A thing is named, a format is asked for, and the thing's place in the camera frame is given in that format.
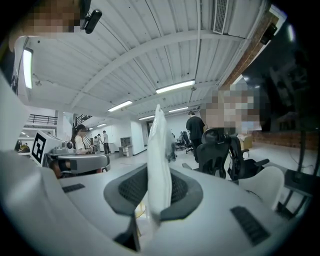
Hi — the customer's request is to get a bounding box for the large black screen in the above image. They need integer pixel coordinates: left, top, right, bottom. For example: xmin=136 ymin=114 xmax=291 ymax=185
xmin=239 ymin=14 xmax=318 ymax=133

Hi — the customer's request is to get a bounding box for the black wall speaker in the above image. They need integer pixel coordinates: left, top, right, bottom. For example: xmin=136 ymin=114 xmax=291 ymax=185
xmin=259 ymin=22 xmax=278 ymax=45

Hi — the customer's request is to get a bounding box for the white cabinet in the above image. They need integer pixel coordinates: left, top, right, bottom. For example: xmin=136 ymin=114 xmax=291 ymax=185
xmin=118 ymin=136 xmax=133 ymax=158

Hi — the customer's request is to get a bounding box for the black head-worn camera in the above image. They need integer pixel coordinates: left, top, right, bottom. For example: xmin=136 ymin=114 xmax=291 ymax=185
xmin=79 ymin=8 xmax=103 ymax=35

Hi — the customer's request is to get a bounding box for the cardboard box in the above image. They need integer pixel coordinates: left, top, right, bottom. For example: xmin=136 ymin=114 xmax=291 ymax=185
xmin=237 ymin=134 xmax=253 ymax=151

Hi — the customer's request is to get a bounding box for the small black office chair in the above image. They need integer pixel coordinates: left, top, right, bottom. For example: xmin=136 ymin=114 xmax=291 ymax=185
xmin=175 ymin=131 xmax=195 ymax=154

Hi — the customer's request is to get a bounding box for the black balcony railing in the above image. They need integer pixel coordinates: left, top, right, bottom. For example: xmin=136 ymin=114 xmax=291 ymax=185
xmin=26 ymin=113 xmax=59 ymax=125

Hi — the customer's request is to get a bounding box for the black mesh office chair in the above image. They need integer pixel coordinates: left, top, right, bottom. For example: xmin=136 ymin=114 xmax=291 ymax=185
xmin=181 ymin=127 xmax=232 ymax=180
xmin=227 ymin=134 xmax=270 ymax=181

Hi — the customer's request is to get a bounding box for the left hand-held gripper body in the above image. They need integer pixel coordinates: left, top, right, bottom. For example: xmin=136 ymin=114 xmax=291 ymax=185
xmin=30 ymin=129 xmax=111 ymax=180

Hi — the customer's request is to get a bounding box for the black screen stand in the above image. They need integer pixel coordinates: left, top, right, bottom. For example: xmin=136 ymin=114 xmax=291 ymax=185
xmin=283 ymin=129 xmax=316 ymax=196

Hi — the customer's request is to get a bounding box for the ceiling air conditioner vent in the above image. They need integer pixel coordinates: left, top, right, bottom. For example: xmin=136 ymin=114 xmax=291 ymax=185
xmin=212 ymin=0 xmax=230 ymax=35

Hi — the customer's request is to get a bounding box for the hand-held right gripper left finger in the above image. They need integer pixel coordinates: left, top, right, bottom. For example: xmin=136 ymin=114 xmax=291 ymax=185
xmin=103 ymin=163 xmax=149 ymax=217

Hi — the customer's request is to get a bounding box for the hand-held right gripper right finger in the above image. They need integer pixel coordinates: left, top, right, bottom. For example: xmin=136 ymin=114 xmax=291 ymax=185
xmin=159 ymin=167 xmax=204 ymax=222

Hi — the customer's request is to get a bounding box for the white chair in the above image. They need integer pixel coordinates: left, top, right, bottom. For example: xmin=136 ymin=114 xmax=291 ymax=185
xmin=238 ymin=165 xmax=285 ymax=212

